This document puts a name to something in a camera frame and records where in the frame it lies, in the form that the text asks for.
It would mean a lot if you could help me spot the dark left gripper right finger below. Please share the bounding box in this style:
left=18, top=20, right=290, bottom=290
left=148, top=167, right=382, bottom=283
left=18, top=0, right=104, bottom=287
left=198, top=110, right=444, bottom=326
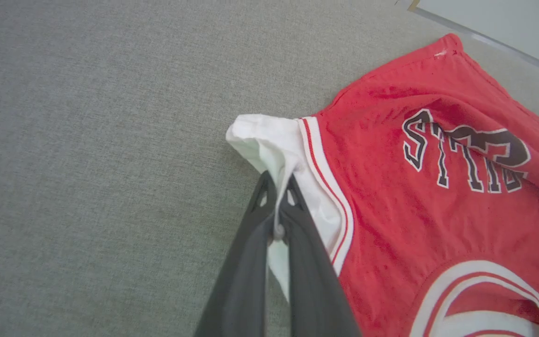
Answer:
left=278, top=174, right=362, bottom=337

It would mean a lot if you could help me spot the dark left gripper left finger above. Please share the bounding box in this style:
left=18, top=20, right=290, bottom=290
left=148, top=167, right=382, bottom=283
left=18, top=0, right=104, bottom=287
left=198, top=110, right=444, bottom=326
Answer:
left=194, top=170, right=278, bottom=337

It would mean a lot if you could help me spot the red white basketball jersey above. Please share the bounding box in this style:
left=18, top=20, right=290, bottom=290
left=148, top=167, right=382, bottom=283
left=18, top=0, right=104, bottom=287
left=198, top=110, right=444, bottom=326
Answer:
left=226, top=33, right=539, bottom=337

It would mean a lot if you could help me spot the grey fabric sofa cushion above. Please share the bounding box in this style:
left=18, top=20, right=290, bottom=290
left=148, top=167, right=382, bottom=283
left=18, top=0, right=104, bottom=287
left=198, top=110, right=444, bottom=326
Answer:
left=0, top=0, right=539, bottom=337

